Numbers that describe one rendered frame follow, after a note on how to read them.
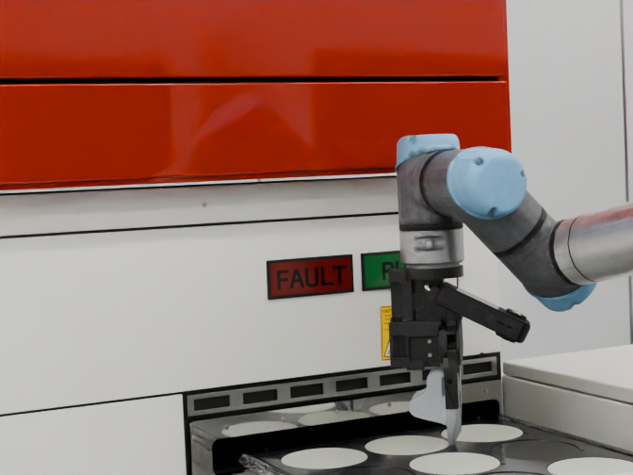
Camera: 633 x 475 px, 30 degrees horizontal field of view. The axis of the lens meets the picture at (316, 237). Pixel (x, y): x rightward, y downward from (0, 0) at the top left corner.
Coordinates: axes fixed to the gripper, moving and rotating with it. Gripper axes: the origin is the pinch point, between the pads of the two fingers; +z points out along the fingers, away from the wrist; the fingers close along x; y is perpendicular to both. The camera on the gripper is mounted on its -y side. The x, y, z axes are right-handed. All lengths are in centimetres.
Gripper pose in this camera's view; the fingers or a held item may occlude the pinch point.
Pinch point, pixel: (457, 434)
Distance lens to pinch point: 142.6
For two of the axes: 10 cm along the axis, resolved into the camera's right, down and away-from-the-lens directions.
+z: 0.5, 10.0, 0.5
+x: -1.8, 0.6, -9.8
